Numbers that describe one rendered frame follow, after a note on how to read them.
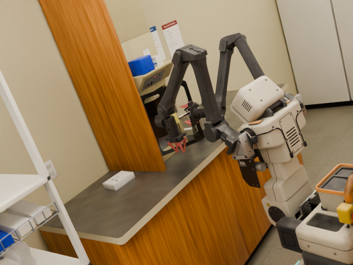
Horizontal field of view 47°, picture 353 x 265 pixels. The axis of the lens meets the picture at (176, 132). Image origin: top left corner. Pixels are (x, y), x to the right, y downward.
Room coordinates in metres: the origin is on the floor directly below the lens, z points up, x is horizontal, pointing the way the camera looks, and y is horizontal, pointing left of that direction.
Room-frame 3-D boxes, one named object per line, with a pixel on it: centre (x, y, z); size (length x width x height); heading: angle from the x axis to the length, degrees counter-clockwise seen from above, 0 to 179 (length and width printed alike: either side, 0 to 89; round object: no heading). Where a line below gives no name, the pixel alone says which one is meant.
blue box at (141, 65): (2.41, 0.06, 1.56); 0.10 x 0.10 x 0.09; 48
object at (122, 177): (2.33, 0.43, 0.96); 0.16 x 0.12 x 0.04; 130
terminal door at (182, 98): (2.41, 0.00, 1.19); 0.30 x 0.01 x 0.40; 98
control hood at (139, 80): (2.47, 0.01, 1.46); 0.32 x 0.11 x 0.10; 138
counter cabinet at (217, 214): (2.68, -0.02, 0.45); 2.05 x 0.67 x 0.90; 138
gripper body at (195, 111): (2.29, -0.15, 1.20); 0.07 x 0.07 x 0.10; 47
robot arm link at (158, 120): (2.10, 0.04, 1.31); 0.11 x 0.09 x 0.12; 36
